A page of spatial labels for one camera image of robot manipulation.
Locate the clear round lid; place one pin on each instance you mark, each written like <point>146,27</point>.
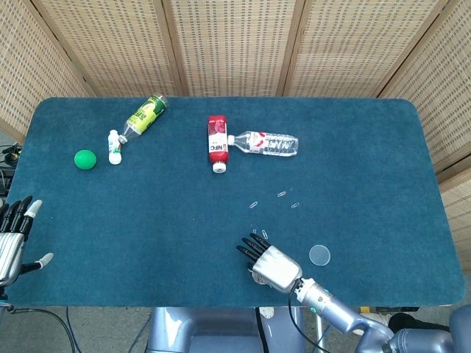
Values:
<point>319,255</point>

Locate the red juice bottle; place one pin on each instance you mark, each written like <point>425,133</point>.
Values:
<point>218,141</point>

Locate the blue carpet table mat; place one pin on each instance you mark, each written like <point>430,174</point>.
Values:
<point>147,220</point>

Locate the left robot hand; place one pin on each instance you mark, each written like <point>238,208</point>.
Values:
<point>9,250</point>

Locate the green label plastic bottle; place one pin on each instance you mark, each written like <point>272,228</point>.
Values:
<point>145,115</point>

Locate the black trouser leg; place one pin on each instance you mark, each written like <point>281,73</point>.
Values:
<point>416,321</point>

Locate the round clear paper clip container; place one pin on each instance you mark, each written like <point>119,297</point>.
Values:
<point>259,281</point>

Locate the small white bottle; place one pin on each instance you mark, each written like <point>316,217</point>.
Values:
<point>114,149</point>

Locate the clear water bottle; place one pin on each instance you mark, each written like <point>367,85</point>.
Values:
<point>268,143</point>

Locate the blue-grey robot torso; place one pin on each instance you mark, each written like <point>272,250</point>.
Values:
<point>221,331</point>

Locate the metal table leg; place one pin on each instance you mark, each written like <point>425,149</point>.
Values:
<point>319,323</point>

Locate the green ball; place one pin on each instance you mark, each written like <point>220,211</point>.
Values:
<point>85,159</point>

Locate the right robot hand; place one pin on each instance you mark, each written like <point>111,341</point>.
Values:
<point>276,268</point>

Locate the woven folding screen panel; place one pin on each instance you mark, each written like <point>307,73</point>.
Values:
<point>110,48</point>
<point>235,48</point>
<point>441,95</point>
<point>360,48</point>
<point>29,66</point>
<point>460,206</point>

